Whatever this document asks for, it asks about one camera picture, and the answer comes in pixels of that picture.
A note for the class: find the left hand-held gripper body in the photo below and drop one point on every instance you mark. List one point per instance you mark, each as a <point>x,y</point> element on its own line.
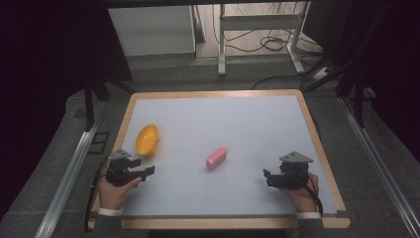
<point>118,170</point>

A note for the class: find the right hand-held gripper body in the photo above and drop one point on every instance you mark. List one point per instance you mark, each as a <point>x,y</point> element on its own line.
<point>293,173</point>

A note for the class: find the person's left hand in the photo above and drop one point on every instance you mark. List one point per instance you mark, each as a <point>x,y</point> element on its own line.
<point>112,193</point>

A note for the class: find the person's right hand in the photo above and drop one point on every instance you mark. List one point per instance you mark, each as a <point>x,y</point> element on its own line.
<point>302,198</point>

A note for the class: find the yellow plastic strainer bowl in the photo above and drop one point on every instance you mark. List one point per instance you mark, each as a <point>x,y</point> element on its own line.
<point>147,140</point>

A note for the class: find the pink soap bar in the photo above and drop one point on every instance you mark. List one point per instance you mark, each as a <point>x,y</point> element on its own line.
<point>216,158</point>

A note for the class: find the black metal stand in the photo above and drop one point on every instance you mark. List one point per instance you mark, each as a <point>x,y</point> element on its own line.
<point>358,99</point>
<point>89,105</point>

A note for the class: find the black curtain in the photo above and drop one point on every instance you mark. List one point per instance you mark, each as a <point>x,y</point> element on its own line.
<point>43,82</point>
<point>389,66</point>

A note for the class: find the white cabinet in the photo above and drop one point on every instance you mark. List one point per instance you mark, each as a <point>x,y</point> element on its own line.
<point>153,29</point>

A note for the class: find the black floor frame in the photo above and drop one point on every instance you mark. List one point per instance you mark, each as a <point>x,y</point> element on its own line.
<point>99,142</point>

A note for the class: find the aluminium rail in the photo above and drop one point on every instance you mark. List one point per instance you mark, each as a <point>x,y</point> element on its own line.
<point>66,185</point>
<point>379,165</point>

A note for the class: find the white board with wooden frame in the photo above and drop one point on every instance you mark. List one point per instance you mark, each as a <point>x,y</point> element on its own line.
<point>228,132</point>

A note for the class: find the white metal desk frame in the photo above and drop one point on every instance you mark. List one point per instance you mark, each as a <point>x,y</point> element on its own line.
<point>261,23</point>

